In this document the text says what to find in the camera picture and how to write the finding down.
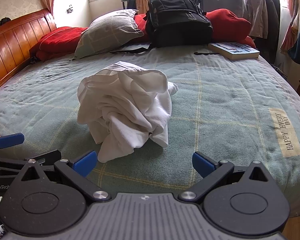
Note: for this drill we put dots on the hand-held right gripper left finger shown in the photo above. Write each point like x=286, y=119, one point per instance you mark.
x=85, y=162

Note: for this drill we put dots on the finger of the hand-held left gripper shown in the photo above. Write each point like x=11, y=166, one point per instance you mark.
x=27, y=158
x=10, y=140

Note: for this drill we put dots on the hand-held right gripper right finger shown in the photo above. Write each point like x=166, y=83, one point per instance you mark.
x=202, y=165

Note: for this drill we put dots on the white t-shirt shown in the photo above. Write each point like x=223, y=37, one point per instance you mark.
x=125, y=110

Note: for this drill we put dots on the green checked bedspread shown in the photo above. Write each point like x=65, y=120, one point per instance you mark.
x=215, y=100

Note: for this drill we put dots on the wooden headboard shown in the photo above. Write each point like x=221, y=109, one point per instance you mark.
x=12, y=45

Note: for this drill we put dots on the red folded quilt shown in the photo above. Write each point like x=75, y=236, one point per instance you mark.
x=57, y=40

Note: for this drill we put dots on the black scrunchie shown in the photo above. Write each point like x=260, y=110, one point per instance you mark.
x=4, y=21

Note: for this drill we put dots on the paperback book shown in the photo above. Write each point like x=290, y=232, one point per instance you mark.
x=236, y=50

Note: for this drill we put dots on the grey-green pillow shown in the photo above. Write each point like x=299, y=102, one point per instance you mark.
x=107, y=32

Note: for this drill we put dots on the red cushion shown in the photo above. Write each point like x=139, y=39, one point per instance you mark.
x=227, y=25

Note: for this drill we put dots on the black backpack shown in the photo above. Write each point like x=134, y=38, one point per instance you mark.
x=180, y=22

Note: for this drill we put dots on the dark hanging jacket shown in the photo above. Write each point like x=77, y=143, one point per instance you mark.
x=273, y=25

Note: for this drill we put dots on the beige hanging jacket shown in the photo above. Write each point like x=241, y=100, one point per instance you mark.
x=255, y=12

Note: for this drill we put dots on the orange cloth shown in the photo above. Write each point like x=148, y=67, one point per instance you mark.
x=143, y=3

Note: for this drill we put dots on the wall hook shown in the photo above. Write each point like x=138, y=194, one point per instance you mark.
x=69, y=9

